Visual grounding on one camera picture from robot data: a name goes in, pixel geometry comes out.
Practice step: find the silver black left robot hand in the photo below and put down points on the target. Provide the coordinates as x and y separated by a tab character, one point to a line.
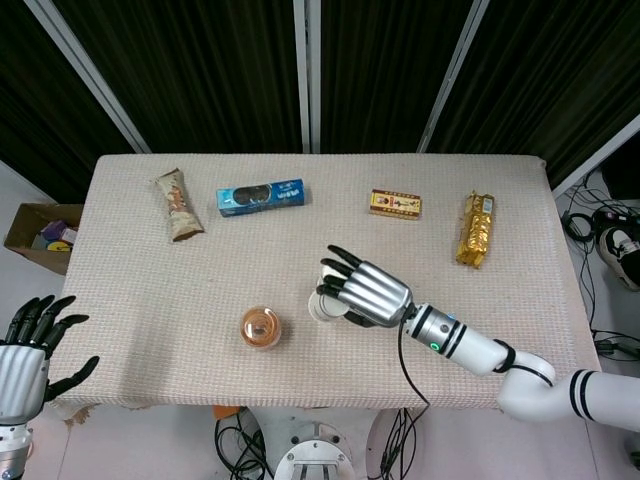
22	375

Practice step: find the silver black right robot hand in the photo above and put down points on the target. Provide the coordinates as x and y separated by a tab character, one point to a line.
375	295

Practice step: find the white paper cup blue print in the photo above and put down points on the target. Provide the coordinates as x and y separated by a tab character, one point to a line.
332	306

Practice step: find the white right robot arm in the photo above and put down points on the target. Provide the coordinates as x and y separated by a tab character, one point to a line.
475	345

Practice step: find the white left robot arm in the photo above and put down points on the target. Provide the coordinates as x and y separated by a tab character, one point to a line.
12	450

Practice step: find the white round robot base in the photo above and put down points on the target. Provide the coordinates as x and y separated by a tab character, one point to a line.
312	450

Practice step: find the yellow red small box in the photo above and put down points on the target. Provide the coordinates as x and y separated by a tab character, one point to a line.
397	205

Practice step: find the gold foil snack package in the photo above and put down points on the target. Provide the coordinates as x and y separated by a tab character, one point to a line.
475	230

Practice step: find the beige waffle tablecloth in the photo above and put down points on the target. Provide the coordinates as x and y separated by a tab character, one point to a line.
150	325

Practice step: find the purple packet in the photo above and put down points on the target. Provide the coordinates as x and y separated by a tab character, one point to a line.
55	231

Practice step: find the brown cardboard box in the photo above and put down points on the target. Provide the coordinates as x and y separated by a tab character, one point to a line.
25	225

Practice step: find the blue cookie box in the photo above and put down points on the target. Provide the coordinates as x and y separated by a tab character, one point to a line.
260	197

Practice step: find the brown snack wrapper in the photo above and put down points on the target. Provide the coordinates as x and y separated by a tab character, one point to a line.
180	210

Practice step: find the black ribbed partition panel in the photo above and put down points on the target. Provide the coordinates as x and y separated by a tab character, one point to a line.
380	75
35	100
200	75
550	65

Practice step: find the white black sneaker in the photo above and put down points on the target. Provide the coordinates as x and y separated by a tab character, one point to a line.
620	255

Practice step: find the white partition frame post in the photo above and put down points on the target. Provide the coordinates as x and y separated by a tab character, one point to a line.
95	85
306	75
455	75
595	155

